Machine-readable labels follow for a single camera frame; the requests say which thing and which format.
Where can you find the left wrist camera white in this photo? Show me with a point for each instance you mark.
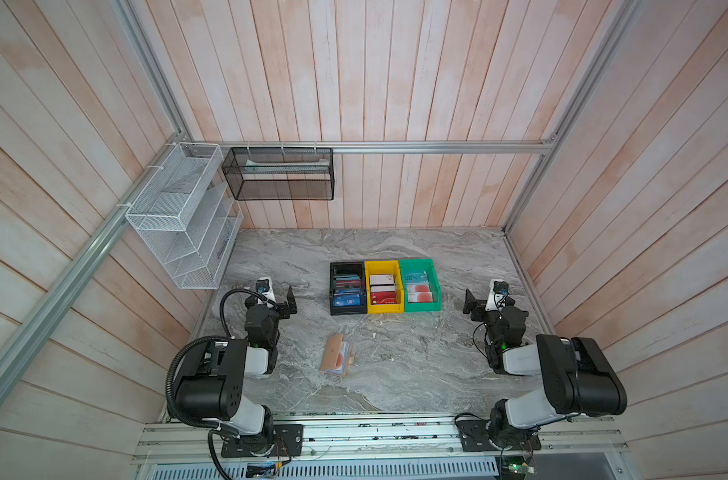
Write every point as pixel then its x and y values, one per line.
pixel 264 286

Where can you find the aluminium front rail frame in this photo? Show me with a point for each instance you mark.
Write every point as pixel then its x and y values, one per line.
pixel 388 446

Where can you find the clear cards with red circles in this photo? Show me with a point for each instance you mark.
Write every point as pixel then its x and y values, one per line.
pixel 418 287

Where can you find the yellow plastic bin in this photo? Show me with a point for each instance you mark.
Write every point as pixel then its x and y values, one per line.
pixel 385 267

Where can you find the tan leather card holder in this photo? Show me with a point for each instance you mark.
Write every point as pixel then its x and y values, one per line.
pixel 338 356

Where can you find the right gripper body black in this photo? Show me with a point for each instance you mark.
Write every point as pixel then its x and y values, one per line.
pixel 478 306

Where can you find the black wire mesh basket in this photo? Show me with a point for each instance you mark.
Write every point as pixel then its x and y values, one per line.
pixel 280 173

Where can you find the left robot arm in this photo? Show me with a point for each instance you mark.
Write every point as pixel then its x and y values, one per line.
pixel 204 385

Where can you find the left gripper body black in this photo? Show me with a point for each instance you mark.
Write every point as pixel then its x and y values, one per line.
pixel 280 303

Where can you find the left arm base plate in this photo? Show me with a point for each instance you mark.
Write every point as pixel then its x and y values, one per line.
pixel 276 440

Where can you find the black plastic bin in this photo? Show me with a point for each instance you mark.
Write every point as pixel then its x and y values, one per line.
pixel 344 268

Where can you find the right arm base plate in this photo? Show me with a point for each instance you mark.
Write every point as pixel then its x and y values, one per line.
pixel 481 435

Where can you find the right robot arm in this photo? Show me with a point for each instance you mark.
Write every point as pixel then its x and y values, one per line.
pixel 577 378

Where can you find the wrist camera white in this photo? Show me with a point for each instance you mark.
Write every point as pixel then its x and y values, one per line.
pixel 499 295
pixel 264 286

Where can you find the blue VIP cards stack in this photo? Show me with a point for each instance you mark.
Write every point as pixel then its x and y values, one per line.
pixel 347 291

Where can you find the red and white cards stack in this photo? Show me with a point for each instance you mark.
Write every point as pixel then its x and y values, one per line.
pixel 383 289

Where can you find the white wire mesh shelf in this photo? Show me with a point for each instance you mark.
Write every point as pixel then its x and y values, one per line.
pixel 185 216

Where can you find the green plastic bin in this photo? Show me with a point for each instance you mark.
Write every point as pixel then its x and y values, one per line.
pixel 423 264

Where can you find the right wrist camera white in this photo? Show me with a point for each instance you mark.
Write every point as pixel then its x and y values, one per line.
pixel 499 295

